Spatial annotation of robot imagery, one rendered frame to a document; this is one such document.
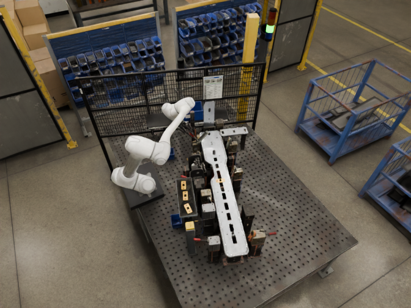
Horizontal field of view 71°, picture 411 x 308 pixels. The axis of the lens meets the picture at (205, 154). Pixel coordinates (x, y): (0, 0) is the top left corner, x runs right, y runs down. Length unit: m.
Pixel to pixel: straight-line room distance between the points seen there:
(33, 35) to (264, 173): 4.79
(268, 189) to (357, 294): 1.39
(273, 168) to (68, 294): 2.47
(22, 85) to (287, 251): 3.44
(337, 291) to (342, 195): 1.23
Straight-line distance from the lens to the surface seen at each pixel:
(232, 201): 2.56
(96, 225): 3.79
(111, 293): 3.41
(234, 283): 2.58
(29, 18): 6.64
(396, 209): 4.15
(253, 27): 3.00
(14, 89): 4.16
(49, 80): 5.14
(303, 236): 2.86
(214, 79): 3.14
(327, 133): 4.65
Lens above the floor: 3.14
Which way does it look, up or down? 48 degrees down
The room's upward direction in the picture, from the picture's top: straight up
